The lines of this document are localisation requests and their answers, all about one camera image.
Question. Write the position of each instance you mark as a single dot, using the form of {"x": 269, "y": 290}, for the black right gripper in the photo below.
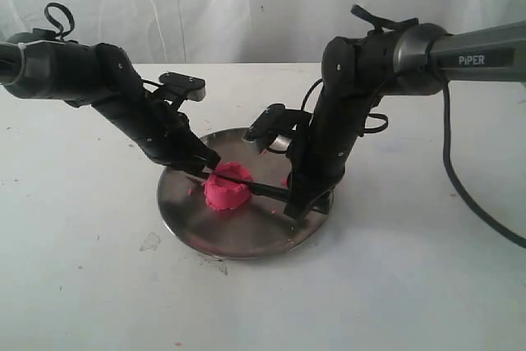
{"x": 319, "y": 153}

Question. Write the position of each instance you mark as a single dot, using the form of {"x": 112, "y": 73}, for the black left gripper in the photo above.
{"x": 157, "y": 126}

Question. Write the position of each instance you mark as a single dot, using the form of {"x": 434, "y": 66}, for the black knife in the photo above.
{"x": 255, "y": 186}

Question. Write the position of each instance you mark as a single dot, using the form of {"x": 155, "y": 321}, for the pink clay lump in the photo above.
{"x": 222, "y": 194}

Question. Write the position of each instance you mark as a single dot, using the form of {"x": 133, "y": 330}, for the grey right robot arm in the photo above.
{"x": 358, "y": 73}

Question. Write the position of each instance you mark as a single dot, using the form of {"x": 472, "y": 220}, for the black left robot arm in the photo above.
{"x": 44, "y": 64}

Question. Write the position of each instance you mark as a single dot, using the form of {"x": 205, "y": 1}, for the round steel plate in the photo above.
{"x": 257, "y": 228}

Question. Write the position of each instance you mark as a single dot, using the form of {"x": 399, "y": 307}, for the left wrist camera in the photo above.
{"x": 172, "y": 86}

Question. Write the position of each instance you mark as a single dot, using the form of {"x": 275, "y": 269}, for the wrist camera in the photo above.
{"x": 276, "y": 120}
{"x": 172, "y": 86}

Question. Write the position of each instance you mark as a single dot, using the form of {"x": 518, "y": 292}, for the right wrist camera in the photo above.
{"x": 276, "y": 120}

